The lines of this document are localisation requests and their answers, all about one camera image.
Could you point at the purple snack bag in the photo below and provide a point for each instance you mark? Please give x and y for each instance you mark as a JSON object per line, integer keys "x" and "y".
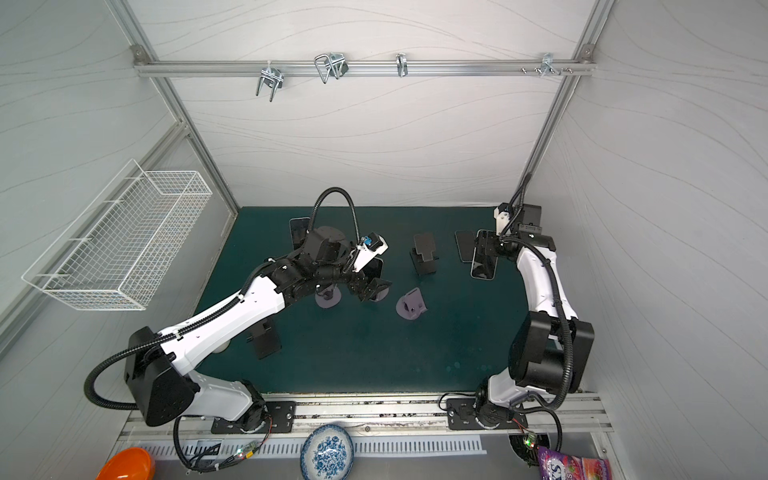
{"x": 554, "y": 465}

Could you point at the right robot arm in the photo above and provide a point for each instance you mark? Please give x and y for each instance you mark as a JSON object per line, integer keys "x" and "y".
{"x": 548, "y": 355}

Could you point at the metal u-bolt clamp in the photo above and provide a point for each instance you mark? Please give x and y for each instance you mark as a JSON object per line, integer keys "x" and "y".
{"x": 270, "y": 80}
{"x": 331, "y": 65}

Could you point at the metal clamp right of centre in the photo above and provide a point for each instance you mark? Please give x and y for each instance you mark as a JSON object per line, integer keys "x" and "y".
{"x": 401, "y": 65}

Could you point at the metal bracket far right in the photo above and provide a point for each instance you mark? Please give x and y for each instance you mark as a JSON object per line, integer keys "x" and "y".
{"x": 547, "y": 67}

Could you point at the white slotted cable duct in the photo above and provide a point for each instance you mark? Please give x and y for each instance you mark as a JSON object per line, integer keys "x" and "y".
{"x": 363, "y": 447}

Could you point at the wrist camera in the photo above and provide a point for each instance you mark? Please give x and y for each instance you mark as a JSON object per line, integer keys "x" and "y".
{"x": 502, "y": 217}
{"x": 369, "y": 247}

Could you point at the green table mat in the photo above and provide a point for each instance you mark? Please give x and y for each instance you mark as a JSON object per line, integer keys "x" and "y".
{"x": 366, "y": 347}

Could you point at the blue white ceramic bowl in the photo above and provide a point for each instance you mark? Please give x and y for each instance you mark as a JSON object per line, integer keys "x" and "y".
{"x": 327, "y": 454}

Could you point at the orange plastic bowl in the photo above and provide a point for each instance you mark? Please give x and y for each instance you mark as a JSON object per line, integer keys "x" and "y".
{"x": 130, "y": 464}

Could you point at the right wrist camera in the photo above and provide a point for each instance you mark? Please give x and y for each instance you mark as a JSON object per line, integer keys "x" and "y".
{"x": 502, "y": 217}

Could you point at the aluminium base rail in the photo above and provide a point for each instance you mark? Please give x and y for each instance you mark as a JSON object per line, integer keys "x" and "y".
{"x": 369, "y": 414}

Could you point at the metal u-bolt clamp centre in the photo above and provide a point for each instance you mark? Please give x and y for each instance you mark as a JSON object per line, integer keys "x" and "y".
{"x": 331, "y": 65}

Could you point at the white phone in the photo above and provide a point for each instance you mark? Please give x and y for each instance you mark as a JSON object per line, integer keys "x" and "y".
{"x": 483, "y": 267}

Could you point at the metal u-bolt clamp left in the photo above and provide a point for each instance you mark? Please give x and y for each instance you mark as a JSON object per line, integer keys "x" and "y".
{"x": 270, "y": 80}

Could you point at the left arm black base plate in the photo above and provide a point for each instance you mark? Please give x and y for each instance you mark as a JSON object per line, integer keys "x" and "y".
{"x": 276, "y": 415}

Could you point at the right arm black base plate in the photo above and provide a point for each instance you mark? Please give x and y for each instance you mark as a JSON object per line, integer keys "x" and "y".
{"x": 463, "y": 414}

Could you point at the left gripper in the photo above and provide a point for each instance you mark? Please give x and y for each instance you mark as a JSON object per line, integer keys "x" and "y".
{"x": 369, "y": 291}

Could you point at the white wire basket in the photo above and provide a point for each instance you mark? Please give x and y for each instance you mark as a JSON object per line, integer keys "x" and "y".
{"x": 114, "y": 255}

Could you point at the aluminium cross bar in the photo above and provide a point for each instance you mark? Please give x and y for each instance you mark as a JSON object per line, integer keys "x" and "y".
{"x": 357, "y": 68}

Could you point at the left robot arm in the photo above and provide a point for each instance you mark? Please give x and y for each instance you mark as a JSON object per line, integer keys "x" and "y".
{"x": 156, "y": 375}

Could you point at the purple round stand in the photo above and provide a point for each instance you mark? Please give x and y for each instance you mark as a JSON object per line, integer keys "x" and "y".
{"x": 411, "y": 305}
{"x": 380, "y": 295}
{"x": 328, "y": 297}

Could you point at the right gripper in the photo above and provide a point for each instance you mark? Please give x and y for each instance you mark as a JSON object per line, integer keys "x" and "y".
{"x": 501, "y": 241}

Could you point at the purple phone back left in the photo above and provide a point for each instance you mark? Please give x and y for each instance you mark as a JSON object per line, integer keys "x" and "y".
{"x": 298, "y": 228}

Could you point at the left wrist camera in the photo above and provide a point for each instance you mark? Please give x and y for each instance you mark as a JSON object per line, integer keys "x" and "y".
{"x": 369, "y": 247}

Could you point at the purple round stand middle left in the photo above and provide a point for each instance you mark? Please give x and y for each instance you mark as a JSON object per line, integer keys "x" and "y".
{"x": 328, "y": 297}

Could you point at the teal phone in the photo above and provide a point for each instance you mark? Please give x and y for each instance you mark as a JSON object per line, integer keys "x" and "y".
{"x": 373, "y": 269}
{"x": 465, "y": 241}

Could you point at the white bottle beige cap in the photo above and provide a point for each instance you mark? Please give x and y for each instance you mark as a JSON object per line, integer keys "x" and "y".
{"x": 222, "y": 347}

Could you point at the black stand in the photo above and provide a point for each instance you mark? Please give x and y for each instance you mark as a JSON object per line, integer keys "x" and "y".
{"x": 264, "y": 338}
{"x": 423, "y": 254}

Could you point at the purple round stand front right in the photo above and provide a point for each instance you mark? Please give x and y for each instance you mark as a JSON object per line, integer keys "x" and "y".
{"x": 411, "y": 305}

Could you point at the purple round stand centre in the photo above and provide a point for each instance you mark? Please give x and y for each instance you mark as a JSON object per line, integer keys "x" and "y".
{"x": 380, "y": 295}

